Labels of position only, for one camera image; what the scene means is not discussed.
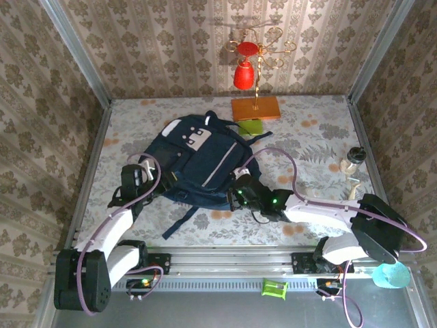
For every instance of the left connector board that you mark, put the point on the left connector board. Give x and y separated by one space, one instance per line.
140 283

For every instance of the right metal frame post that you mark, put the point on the right metal frame post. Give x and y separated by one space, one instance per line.
379 48

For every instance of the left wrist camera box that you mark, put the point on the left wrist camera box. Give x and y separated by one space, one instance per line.
149 171

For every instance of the table side rail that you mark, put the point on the table side rail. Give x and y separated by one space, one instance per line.
362 136
92 164

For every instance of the right table side rail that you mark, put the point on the right table side rail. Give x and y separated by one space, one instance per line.
362 136

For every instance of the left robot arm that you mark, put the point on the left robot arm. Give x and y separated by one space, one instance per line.
116 225

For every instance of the left metal frame post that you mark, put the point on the left metal frame post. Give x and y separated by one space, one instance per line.
78 58

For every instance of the red hanging cup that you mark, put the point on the red hanging cup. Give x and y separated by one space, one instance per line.
247 48
243 78

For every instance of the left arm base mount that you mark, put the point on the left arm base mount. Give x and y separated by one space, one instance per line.
160 264

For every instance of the right connector board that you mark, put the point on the right connector board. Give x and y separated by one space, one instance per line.
327 284

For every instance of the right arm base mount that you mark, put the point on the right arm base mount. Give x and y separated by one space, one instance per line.
302 263

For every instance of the green packet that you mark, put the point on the green packet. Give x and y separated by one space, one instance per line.
274 288

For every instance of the left table side rail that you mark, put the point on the left table side rail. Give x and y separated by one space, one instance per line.
92 164

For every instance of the metal frame post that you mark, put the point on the metal frame post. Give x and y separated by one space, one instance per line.
78 58
379 48

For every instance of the small glass bottle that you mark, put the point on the small glass bottle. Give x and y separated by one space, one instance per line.
351 162

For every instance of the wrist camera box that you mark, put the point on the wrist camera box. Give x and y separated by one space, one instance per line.
243 175
149 171

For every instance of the connector board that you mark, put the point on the connector board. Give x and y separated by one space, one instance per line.
327 284
140 283

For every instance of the navy blue backpack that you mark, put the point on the navy blue backpack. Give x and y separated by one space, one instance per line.
205 160

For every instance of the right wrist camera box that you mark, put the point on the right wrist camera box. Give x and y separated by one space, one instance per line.
243 175

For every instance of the light green box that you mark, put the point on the light green box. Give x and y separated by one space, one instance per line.
251 127

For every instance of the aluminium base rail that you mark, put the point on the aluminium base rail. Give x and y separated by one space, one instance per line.
232 259

